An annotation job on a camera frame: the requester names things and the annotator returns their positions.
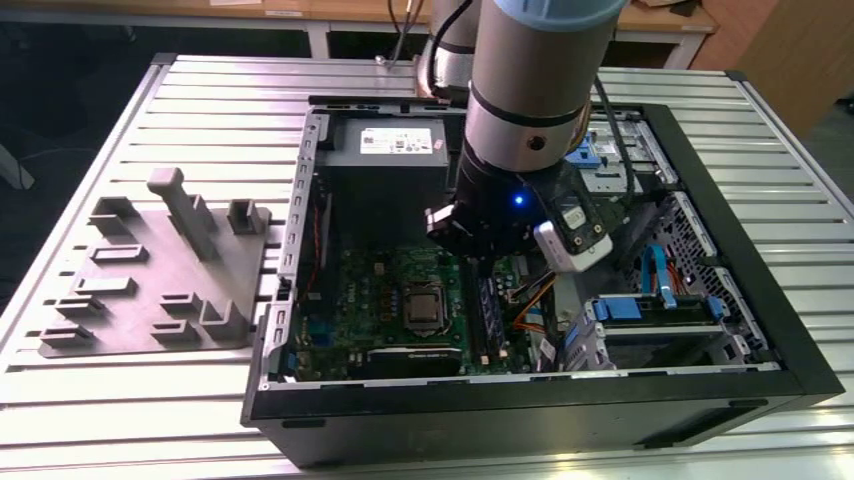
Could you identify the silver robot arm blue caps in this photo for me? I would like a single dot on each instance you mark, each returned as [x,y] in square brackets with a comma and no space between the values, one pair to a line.
[534,75]

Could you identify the silver CPU in socket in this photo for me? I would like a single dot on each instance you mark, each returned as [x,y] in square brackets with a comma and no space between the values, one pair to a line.
[423,307]

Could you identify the silver drive cage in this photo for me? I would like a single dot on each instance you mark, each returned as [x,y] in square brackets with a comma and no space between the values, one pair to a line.
[650,145]

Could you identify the grey parts rack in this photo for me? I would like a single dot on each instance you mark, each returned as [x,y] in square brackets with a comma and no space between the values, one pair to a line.
[167,260]

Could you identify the wooden desk white frame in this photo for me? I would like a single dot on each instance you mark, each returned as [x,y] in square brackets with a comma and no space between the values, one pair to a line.
[656,22]

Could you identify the large blue disk carrier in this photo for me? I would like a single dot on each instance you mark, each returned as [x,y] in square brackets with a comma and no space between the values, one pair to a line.
[586,157]

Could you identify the black open PC case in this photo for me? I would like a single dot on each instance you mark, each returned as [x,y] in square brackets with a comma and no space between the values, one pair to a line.
[534,430]

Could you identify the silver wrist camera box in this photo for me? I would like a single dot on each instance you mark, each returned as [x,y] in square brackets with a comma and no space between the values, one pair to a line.
[574,245]

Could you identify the green motherboard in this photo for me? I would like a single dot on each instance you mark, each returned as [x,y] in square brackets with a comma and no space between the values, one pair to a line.
[367,300]

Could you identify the grey power supply unit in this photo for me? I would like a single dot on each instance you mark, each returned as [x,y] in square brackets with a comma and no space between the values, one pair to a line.
[380,200]

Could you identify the black graphics card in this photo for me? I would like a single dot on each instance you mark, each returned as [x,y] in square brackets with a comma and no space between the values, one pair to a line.
[410,361]

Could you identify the wooden cabinet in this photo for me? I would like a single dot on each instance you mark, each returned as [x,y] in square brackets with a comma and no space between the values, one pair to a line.
[781,60]

